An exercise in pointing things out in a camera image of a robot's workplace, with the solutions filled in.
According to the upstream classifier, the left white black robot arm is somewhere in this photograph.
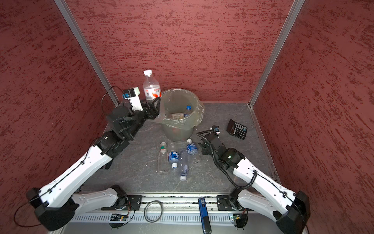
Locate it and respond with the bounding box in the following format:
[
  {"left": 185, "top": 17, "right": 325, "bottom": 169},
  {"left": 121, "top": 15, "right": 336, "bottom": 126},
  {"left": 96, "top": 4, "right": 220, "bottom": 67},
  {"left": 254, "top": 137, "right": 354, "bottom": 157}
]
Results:
[{"left": 26, "top": 97, "right": 161, "bottom": 231}]

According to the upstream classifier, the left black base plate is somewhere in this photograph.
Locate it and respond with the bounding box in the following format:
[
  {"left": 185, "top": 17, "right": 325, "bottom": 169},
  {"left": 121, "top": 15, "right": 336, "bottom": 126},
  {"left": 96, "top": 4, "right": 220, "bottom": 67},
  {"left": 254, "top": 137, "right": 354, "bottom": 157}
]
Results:
[{"left": 101, "top": 195, "right": 143, "bottom": 211}]

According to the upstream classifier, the black cable loop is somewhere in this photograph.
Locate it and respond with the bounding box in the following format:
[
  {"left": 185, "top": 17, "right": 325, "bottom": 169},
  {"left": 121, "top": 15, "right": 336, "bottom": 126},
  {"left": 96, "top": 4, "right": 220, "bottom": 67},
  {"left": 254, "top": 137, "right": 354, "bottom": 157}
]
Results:
[{"left": 144, "top": 200, "right": 163, "bottom": 223}]

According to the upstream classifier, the right small circuit board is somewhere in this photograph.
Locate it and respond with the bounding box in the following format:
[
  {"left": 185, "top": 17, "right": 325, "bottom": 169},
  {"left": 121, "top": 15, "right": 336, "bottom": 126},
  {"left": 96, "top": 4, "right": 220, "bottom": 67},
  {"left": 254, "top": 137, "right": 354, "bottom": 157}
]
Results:
[{"left": 232, "top": 214, "right": 247, "bottom": 221}]

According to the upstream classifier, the small circuit board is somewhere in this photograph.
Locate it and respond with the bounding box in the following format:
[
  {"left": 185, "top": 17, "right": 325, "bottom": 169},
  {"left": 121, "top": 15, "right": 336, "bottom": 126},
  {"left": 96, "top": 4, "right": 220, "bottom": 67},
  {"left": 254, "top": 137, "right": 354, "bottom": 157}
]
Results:
[
  {"left": 110, "top": 213, "right": 129, "bottom": 222},
  {"left": 232, "top": 214, "right": 247, "bottom": 221}
]

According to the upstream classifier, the blue black handheld tool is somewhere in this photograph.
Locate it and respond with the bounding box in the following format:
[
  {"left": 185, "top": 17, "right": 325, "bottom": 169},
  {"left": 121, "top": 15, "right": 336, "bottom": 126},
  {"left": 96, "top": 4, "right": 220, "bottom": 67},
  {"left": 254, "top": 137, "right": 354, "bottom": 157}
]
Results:
[{"left": 198, "top": 198, "right": 211, "bottom": 234}]

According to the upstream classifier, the aluminium front rail frame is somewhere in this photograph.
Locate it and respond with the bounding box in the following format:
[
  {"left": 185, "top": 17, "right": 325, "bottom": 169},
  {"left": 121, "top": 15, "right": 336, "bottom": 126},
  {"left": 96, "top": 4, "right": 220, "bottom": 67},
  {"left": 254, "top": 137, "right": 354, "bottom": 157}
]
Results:
[{"left": 49, "top": 191, "right": 307, "bottom": 234}]

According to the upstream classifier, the small blue label bottle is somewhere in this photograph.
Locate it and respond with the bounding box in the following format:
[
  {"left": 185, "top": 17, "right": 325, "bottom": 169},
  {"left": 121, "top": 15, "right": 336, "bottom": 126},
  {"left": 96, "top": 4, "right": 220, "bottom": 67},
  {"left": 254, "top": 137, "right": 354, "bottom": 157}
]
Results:
[{"left": 168, "top": 142, "right": 179, "bottom": 169}]

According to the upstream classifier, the left small circuit board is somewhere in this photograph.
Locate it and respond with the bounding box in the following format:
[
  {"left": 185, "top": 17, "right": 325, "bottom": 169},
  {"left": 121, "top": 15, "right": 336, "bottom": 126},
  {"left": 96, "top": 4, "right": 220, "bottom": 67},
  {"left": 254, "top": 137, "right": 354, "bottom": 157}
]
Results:
[{"left": 110, "top": 213, "right": 129, "bottom": 222}]

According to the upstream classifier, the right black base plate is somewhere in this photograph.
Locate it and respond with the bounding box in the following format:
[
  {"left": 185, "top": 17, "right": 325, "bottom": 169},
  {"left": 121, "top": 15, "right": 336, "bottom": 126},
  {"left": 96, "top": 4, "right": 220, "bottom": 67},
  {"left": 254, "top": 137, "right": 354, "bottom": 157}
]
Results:
[{"left": 216, "top": 195, "right": 245, "bottom": 211}]

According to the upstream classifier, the grey bin with plastic liner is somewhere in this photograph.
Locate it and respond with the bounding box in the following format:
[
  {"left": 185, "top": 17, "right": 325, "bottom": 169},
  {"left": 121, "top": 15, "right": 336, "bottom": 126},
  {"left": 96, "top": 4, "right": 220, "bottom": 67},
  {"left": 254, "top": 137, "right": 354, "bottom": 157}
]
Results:
[{"left": 154, "top": 88, "right": 205, "bottom": 142}]

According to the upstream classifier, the orange white label bottle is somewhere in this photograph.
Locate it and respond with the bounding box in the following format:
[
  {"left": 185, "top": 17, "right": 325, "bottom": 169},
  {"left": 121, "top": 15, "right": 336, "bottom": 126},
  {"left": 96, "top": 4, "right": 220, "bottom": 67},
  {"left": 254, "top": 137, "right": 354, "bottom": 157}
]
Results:
[{"left": 170, "top": 113, "right": 184, "bottom": 120}]

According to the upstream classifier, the black calculator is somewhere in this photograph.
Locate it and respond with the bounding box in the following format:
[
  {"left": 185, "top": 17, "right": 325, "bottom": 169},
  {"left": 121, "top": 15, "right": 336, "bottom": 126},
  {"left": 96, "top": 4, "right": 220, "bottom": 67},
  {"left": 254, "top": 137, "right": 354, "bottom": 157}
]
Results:
[{"left": 227, "top": 119, "right": 248, "bottom": 140}]

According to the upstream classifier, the blue label bottle cap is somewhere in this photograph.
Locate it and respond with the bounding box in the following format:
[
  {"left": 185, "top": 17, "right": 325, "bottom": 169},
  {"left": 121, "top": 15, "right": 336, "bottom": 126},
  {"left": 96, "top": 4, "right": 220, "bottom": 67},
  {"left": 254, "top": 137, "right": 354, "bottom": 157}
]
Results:
[{"left": 187, "top": 139, "right": 200, "bottom": 164}]

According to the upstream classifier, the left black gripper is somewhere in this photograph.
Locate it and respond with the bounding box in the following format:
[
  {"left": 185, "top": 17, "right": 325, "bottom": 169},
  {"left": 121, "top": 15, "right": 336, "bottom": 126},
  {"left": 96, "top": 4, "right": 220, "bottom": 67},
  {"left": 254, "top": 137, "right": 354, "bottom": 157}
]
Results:
[{"left": 124, "top": 97, "right": 160, "bottom": 139}]

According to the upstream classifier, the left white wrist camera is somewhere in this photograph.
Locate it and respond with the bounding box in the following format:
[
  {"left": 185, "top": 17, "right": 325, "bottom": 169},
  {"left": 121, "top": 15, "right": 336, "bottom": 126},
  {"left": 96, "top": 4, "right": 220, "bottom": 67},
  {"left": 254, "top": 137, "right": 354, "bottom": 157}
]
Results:
[{"left": 123, "top": 87, "right": 143, "bottom": 111}]

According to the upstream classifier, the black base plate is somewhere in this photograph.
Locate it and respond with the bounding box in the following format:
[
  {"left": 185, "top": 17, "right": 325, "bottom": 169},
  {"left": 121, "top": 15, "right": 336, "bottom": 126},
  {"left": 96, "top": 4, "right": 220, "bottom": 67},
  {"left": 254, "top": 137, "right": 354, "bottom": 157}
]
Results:
[
  {"left": 101, "top": 195, "right": 143, "bottom": 211},
  {"left": 216, "top": 195, "right": 245, "bottom": 211}
]

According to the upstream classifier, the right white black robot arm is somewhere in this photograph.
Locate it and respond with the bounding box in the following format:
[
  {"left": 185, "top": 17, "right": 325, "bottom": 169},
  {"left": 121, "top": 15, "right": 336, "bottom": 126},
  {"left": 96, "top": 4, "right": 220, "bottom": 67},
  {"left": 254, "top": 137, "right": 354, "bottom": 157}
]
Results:
[{"left": 197, "top": 130, "right": 311, "bottom": 234}]

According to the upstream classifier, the red white label water bottle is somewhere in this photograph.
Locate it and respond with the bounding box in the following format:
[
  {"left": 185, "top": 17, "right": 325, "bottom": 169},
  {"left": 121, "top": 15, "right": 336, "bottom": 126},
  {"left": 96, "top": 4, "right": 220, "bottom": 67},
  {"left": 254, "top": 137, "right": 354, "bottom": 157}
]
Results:
[{"left": 143, "top": 70, "right": 162, "bottom": 101}]

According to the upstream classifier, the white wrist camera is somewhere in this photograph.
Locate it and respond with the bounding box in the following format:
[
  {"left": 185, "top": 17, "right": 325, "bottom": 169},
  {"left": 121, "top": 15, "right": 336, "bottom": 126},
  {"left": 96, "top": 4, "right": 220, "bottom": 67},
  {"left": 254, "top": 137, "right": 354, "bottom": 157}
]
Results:
[
  {"left": 123, "top": 87, "right": 143, "bottom": 111},
  {"left": 210, "top": 125, "right": 220, "bottom": 134}
]

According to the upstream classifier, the square clear bottle green ring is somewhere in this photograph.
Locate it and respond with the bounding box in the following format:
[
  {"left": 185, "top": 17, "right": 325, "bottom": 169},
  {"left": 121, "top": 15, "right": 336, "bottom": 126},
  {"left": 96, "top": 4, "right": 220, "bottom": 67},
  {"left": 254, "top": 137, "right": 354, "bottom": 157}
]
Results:
[{"left": 157, "top": 141, "right": 169, "bottom": 176}]

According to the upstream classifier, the long clear bottle blue label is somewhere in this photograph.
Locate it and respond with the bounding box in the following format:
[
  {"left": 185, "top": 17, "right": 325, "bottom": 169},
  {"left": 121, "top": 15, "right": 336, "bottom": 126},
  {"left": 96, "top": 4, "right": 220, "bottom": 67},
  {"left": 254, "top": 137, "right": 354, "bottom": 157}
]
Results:
[{"left": 179, "top": 149, "right": 189, "bottom": 181}]

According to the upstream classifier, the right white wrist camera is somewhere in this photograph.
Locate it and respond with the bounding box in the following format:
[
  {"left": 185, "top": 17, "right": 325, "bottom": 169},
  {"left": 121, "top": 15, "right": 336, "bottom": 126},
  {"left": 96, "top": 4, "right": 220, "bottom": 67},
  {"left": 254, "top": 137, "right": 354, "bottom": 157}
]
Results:
[{"left": 210, "top": 125, "right": 220, "bottom": 134}]

